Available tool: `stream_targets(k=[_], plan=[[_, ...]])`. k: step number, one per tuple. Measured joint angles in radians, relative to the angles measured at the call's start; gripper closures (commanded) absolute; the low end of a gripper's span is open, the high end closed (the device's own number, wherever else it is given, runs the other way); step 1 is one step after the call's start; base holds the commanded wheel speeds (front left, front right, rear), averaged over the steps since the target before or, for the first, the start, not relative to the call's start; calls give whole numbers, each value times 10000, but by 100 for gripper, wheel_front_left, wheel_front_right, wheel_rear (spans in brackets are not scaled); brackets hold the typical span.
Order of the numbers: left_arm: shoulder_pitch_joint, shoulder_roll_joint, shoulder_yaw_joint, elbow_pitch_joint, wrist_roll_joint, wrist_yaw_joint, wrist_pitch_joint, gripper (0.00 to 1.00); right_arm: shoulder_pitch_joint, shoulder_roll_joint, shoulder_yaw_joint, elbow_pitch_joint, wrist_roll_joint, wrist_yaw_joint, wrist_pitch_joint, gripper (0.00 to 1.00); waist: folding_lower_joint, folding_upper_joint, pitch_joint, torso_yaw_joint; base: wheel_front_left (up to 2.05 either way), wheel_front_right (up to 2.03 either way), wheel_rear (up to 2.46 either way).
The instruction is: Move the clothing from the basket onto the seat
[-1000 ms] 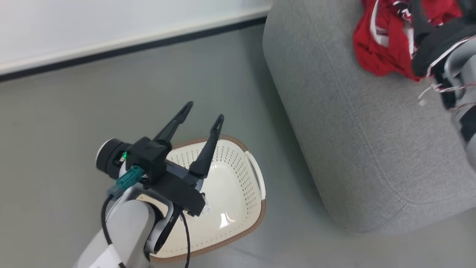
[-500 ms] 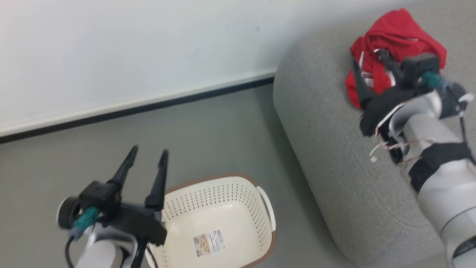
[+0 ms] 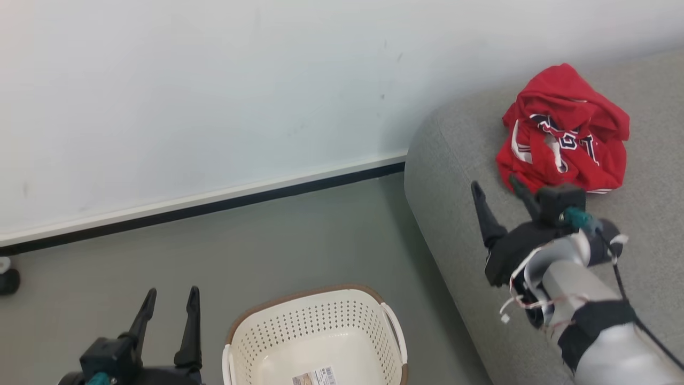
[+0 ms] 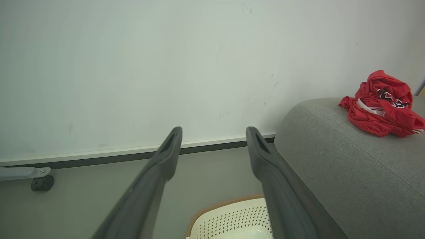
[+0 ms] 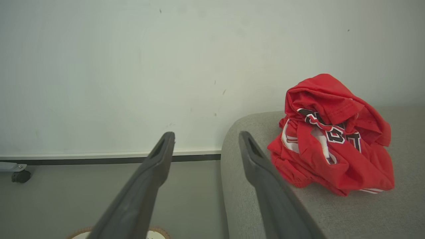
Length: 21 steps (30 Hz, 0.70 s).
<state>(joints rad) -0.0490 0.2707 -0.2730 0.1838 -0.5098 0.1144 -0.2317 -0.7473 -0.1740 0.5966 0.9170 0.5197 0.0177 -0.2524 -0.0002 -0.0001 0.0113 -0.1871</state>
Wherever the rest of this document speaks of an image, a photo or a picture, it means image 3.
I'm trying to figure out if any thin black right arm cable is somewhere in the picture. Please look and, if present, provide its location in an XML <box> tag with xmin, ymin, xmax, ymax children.
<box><xmin>592</xmin><ymin>227</ymin><xmax>684</xmax><ymax>371</ymax></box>

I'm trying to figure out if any printed label sticker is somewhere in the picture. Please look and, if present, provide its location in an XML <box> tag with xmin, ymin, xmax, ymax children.
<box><xmin>292</xmin><ymin>366</ymin><xmax>338</xmax><ymax>385</ymax></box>

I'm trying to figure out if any red jersey with white trim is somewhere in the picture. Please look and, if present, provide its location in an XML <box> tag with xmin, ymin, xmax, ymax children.
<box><xmin>495</xmin><ymin>63</ymin><xmax>631</xmax><ymax>195</ymax></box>

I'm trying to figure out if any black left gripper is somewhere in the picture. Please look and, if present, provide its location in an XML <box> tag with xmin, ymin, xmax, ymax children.
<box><xmin>57</xmin><ymin>286</ymin><xmax>207</xmax><ymax>385</ymax></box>

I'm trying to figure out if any cream perforated laundry basket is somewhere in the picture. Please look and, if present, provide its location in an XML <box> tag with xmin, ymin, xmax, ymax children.
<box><xmin>221</xmin><ymin>284</ymin><xmax>410</xmax><ymax>385</ymax></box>

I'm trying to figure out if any teal right camera connector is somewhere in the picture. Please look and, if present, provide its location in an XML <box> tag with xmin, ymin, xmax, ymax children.
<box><xmin>563</xmin><ymin>207</ymin><xmax>603</xmax><ymax>234</ymax></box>

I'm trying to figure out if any black and white caster wheel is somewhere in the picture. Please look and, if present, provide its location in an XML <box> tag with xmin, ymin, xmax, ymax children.
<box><xmin>0</xmin><ymin>257</ymin><xmax>21</xmax><ymax>296</ymax></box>

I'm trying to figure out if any white and black baseboard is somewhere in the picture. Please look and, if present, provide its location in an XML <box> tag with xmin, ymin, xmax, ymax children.
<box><xmin>0</xmin><ymin>152</ymin><xmax>408</xmax><ymax>256</ymax></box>

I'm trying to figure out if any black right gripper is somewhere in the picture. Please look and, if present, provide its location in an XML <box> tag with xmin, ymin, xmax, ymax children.
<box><xmin>470</xmin><ymin>174</ymin><xmax>567</xmax><ymax>288</ymax></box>

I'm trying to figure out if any grey fabric sofa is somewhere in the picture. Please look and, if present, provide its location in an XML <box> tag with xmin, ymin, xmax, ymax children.
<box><xmin>403</xmin><ymin>49</ymin><xmax>684</xmax><ymax>385</ymax></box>

